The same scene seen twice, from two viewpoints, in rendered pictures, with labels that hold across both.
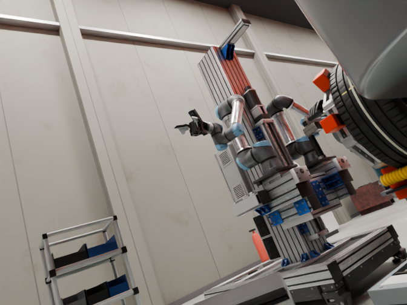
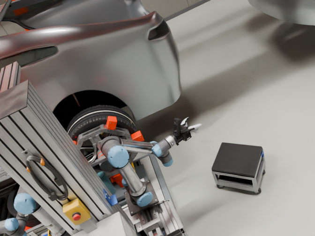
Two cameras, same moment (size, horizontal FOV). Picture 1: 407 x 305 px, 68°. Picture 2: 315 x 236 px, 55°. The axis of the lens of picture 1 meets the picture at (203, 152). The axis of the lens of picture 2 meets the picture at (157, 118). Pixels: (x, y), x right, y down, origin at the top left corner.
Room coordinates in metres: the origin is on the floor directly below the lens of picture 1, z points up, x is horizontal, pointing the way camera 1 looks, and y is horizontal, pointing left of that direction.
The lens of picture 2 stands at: (2.99, 0.76, 2.55)
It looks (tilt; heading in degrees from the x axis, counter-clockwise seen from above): 37 degrees down; 216
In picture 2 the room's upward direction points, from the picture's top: 24 degrees counter-clockwise
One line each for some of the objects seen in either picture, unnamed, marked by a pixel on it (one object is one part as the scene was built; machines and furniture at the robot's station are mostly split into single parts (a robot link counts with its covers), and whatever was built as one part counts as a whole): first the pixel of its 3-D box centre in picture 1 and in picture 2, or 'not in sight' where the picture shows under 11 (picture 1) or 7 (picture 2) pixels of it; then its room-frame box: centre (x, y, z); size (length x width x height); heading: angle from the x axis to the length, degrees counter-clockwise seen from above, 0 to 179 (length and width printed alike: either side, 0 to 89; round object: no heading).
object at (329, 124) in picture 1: (333, 123); (137, 137); (1.45, -0.64, 0.85); 0.09 x 0.08 x 0.07; 127
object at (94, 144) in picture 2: not in sight; (86, 152); (1.80, -0.90, 1.03); 0.19 x 0.18 x 0.11; 37
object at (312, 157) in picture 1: (312, 157); not in sight; (2.32, -0.77, 0.87); 0.15 x 0.15 x 0.10
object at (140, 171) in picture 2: not in sight; (125, 175); (1.51, -0.99, 0.32); 0.40 x 0.30 x 0.28; 127
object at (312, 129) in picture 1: (312, 129); not in sight; (1.71, -0.63, 0.93); 0.09 x 0.05 x 0.05; 37
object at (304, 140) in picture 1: (305, 144); not in sight; (2.33, -0.76, 0.98); 0.13 x 0.12 x 0.14; 26
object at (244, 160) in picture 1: (237, 134); (129, 175); (2.09, -0.28, 1.19); 0.15 x 0.12 x 0.55; 54
